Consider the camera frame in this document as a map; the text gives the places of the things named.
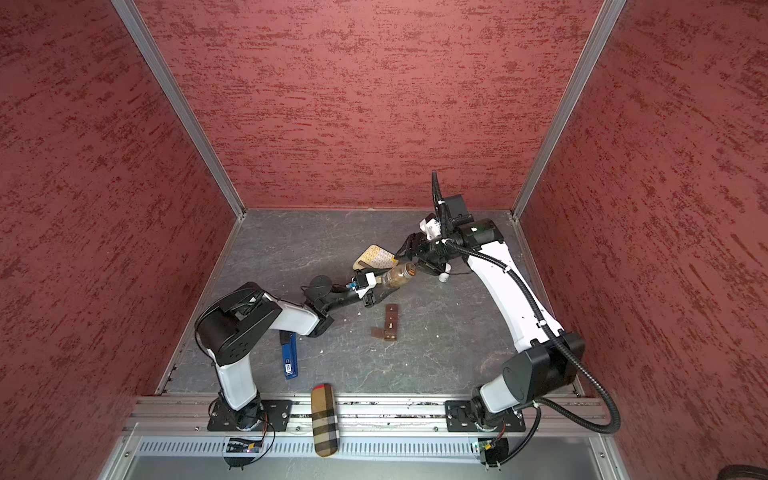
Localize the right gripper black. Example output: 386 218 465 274
394 232 462 275

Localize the clear amber pill bottle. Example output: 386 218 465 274
381 262 417 289

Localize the brown weekly pill organizer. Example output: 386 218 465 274
371 304 399 342

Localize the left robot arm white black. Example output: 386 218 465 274
195 269 399 413

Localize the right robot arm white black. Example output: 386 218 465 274
394 215 585 420

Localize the yellow calculator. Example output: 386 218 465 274
353 244 398 270

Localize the plaid glasses case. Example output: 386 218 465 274
311 383 340 458

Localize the left corner aluminium profile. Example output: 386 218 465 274
111 0 247 221

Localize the corner aluminium profile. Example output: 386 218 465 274
111 0 247 221
511 0 626 222

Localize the right corner aluminium profile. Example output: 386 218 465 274
511 0 626 222

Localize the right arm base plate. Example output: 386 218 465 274
444 397 526 433

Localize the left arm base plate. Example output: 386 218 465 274
207 398 293 432

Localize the right circuit board with wires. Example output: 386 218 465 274
478 406 542 469

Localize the circuit board with wires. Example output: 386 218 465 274
478 406 542 469
223 413 276 470

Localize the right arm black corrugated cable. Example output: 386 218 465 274
430 170 622 436

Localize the left circuit board with wires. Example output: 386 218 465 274
223 413 276 470

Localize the aluminium front rail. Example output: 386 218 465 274
98 393 631 480

